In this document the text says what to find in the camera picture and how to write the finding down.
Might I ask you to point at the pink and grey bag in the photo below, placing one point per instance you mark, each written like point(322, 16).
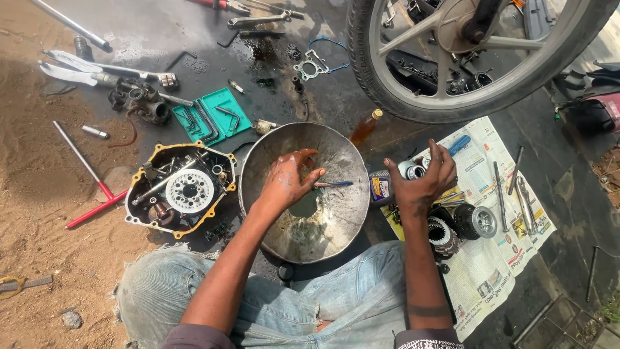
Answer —
point(603, 109)

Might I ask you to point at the grey stone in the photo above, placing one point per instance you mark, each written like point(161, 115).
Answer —
point(72, 320)

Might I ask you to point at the black coil spring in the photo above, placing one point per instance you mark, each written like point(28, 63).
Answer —
point(83, 48)

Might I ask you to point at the grey oil bottle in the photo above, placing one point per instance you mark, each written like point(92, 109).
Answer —
point(380, 189)

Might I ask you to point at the thin black rod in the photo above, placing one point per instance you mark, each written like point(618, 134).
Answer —
point(592, 274)

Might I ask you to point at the large dented metal bowl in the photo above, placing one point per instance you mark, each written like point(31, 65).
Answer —
point(339, 223)

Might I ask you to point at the newspaper sheet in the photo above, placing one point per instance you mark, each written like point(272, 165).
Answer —
point(484, 276)

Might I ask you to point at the silver circlip pliers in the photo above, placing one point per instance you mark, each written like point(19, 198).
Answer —
point(525, 206)

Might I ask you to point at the silver cylinder gasket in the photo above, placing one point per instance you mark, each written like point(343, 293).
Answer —
point(310, 68)

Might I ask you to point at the spark plug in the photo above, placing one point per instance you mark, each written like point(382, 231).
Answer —
point(236, 87)

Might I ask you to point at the long black allen key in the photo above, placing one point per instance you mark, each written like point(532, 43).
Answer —
point(261, 33)

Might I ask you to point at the toothed clutch gear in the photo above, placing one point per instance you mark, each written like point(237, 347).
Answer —
point(441, 237)

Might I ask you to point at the silver socket bit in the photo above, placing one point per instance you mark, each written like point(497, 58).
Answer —
point(94, 131)

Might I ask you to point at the black round cap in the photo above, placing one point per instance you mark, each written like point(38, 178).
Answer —
point(286, 271)

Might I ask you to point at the blue thin gasket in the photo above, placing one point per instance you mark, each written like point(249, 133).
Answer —
point(339, 44)

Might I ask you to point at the tray of engine parts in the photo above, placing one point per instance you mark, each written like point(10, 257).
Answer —
point(421, 72)

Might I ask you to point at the amber glass bottle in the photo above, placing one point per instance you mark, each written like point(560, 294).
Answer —
point(364, 128)

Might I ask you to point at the black spark plug cap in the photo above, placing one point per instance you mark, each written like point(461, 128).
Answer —
point(298, 85)

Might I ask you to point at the long steel rod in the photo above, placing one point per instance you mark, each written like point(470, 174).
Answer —
point(500, 196)

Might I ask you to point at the person's left hand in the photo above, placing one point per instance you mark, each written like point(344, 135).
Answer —
point(283, 184)

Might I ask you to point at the person's right hand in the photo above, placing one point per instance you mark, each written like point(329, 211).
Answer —
point(421, 194)

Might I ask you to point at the small black allen key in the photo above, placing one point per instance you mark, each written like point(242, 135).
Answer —
point(178, 59)

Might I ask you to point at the grimy carburetor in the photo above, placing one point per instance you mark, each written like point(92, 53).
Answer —
point(150, 104)

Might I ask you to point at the silver open end spanner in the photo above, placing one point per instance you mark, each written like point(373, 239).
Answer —
point(256, 20)

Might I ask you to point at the engine cover with yellow gasket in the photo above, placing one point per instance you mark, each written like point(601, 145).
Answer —
point(190, 190)

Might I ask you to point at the blue toothbrush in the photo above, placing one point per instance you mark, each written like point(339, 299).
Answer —
point(336, 183)

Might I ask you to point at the long metal pipe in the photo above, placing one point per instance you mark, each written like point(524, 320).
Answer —
point(72, 24)

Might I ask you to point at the silver clutch basket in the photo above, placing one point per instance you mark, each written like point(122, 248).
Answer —
point(477, 222)

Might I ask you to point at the green allen key case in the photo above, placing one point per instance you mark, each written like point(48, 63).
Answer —
point(223, 104)

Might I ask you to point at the dark steel rod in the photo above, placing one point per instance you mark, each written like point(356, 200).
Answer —
point(516, 169)

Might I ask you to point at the person's blue ripped jeans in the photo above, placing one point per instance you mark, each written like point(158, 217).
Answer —
point(339, 295)

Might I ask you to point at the motorcycle wheel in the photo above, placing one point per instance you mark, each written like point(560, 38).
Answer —
point(387, 92)

